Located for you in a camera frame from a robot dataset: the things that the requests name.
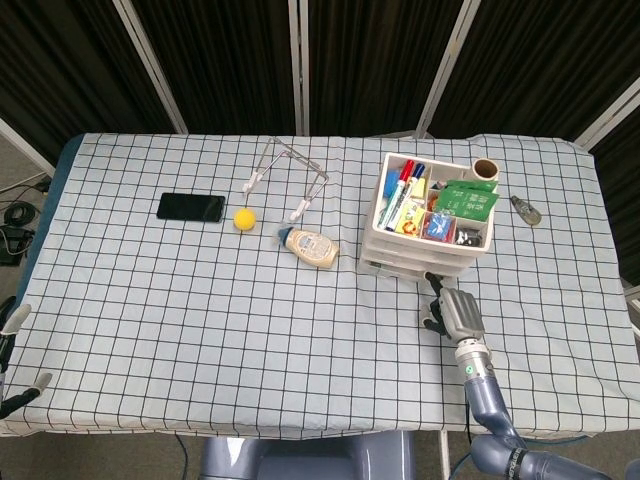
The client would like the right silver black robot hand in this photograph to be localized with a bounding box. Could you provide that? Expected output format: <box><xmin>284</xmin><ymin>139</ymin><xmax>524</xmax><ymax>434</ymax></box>
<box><xmin>419</xmin><ymin>271</ymin><xmax>486</xmax><ymax>342</ymax></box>

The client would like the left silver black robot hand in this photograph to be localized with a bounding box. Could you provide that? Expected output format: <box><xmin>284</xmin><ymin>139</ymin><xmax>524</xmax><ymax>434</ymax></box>
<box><xmin>0</xmin><ymin>297</ymin><xmax>54</xmax><ymax>416</ymax></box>

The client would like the white drawer organizer box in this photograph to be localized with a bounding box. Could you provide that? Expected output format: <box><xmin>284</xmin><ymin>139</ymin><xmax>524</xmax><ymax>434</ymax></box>
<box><xmin>357</xmin><ymin>152</ymin><xmax>501</xmax><ymax>279</ymax></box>

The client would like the black floor power adapter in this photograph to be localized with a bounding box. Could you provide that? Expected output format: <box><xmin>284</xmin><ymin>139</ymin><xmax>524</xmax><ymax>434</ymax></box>
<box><xmin>0</xmin><ymin>224</ymin><xmax>34</xmax><ymax>266</ymax></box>

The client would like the blue plastic packet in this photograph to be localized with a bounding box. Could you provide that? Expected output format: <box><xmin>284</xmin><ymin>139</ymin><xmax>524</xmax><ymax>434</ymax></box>
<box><xmin>424</xmin><ymin>212</ymin><xmax>457</xmax><ymax>241</ymax></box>

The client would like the yellow snack packet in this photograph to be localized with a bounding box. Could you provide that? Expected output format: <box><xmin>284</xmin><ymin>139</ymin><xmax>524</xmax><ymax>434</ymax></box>
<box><xmin>394</xmin><ymin>199</ymin><xmax>426</xmax><ymax>235</ymax></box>

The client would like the green tea packet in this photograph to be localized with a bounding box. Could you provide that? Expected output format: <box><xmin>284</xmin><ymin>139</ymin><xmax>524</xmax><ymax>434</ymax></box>
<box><xmin>432</xmin><ymin>178</ymin><xmax>500</xmax><ymax>221</ymax></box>

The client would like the blue cap whiteboard marker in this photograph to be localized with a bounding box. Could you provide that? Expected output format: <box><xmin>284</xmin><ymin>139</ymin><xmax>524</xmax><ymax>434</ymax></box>
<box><xmin>384</xmin><ymin>162</ymin><xmax>426</xmax><ymax>231</ymax></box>

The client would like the red cap whiteboard marker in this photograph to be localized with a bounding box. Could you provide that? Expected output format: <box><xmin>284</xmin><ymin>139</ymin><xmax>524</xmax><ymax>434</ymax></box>
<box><xmin>378</xmin><ymin>159</ymin><xmax>416</xmax><ymax>230</ymax></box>

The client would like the brown cardboard tube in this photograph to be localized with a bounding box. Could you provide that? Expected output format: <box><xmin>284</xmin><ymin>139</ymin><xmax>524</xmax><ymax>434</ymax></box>
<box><xmin>472</xmin><ymin>157</ymin><xmax>500</xmax><ymax>182</ymax></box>

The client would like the beige mayonnaise squeeze bottle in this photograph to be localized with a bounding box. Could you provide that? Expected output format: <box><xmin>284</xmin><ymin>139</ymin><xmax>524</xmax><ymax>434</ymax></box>
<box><xmin>273</xmin><ymin>225</ymin><xmax>342</xmax><ymax>272</ymax></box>

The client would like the black smartphone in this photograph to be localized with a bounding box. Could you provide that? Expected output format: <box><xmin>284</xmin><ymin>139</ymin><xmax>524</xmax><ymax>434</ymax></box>
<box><xmin>156</xmin><ymin>192</ymin><xmax>227</xmax><ymax>223</ymax></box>

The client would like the grey robot torso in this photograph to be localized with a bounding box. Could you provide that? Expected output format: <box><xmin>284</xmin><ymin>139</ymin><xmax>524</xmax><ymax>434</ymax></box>
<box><xmin>199</xmin><ymin>430</ymin><xmax>417</xmax><ymax>480</ymax></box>

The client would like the blue checkered tablecloth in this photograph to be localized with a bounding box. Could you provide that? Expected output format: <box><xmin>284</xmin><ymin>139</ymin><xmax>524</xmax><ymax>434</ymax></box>
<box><xmin>0</xmin><ymin>132</ymin><xmax>640</xmax><ymax>439</ymax></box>

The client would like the black folding screen partition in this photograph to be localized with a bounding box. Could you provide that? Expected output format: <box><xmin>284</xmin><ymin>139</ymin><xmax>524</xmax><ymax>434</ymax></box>
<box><xmin>0</xmin><ymin>0</ymin><xmax>640</xmax><ymax>281</ymax></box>

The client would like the black coiled floor cable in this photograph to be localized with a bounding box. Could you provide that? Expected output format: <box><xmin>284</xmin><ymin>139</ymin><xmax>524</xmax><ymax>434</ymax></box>
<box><xmin>3</xmin><ymin>199</ymin><xmax>39</xmax><ymax>226</ymax></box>

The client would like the blue floor cable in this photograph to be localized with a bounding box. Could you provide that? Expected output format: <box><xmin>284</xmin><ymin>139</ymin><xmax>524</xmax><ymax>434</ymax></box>
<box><xmin>449</xmin><ymin>434</ymin><xmax>476</xmax><ymax>480</ymax></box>

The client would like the metal wire stand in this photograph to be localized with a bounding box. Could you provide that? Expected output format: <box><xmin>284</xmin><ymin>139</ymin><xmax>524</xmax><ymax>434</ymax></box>
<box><xmin>242</xmin><ymin>137</ymin><xmax>330</xmax><ymax>224</ymax></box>

